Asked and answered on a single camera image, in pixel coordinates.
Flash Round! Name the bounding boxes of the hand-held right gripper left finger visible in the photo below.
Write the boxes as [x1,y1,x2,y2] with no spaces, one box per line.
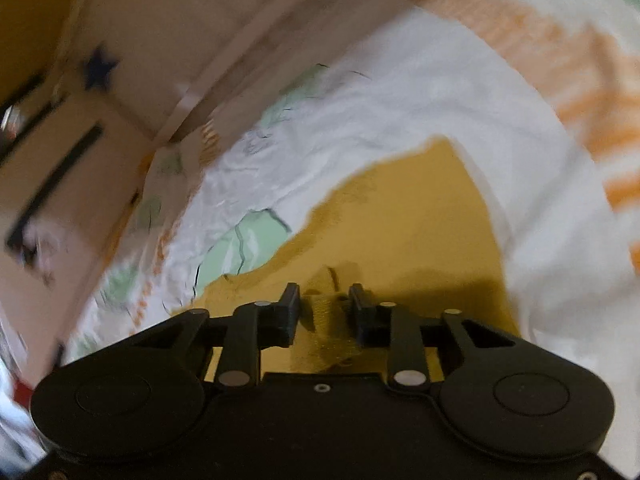
[135,282,301,392]

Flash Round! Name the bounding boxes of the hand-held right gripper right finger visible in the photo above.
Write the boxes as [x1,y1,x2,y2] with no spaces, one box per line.
[347,283,516,392]

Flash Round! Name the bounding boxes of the mustard yellow small garment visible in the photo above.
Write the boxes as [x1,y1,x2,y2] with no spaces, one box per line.
[192,137,523,377]

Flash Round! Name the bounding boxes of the white printed bed sheet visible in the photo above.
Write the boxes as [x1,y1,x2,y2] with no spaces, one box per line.
[65,0,640,463]

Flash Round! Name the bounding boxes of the blue star sticker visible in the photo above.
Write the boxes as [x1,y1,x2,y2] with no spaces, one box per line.
[82,45,121,94]

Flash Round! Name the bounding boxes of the beige bed frame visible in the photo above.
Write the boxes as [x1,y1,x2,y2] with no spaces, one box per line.
[0,0,401,386]

